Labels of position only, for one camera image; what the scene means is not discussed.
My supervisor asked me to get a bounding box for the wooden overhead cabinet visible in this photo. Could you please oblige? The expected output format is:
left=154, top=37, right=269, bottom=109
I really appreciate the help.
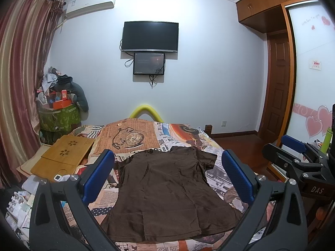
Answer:
left=235, top=0, right=319, bottom=34

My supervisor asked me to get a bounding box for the orange box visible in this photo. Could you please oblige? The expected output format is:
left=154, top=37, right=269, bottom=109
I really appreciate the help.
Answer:
left=53, top=99, right=72, bottom=110

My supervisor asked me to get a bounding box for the striped red gold curtain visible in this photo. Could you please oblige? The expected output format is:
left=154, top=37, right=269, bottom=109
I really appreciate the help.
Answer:
left=1, top=0, right=64, bottom=188

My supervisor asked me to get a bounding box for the wooden bed post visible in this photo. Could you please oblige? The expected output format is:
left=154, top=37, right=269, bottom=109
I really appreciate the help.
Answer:
left=204, top=125, right=212, bottom=136

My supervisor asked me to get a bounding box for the white wardrobe sliding door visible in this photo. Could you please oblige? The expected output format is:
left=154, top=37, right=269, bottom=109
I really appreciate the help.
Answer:
left=286, top=1, right=334, bottom=145

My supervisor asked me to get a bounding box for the small black wall monitor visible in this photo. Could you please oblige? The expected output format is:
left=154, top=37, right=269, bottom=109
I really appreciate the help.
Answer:
left=133, top=52, right=165, bottom=75

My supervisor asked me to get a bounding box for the black wall television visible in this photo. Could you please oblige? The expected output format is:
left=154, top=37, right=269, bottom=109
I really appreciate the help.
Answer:
left=121, top=21, right=179, bottom=53

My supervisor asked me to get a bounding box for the brown t-shirt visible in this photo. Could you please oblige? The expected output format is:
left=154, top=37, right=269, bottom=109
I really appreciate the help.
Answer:
left=101, top=147, right=242, bottom=242

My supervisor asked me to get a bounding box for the green bottle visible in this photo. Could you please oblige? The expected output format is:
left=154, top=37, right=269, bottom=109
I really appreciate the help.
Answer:
left=320, top=128, right=333, bottom=154

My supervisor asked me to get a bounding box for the green patterned storage bag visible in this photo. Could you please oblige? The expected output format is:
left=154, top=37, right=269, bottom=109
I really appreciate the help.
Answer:
left=39, top=104, right=81, bottom=145

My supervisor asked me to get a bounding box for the white air conditioner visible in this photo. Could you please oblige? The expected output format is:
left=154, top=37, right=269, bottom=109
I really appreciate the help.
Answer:
left=65, top=0, right=115, bottom=19

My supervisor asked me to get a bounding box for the small white clock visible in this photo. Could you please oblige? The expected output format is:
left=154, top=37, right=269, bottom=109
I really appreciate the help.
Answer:
left=54, top=174, right=62, bottom=182

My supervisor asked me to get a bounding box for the pile of white papers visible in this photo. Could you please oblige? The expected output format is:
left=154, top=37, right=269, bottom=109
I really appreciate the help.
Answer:
left=5, top=175, right=43, bottom=250

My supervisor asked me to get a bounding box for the brown wooden door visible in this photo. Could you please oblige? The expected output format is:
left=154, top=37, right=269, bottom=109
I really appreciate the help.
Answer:
left=258, top=32, right=290, bottom=143

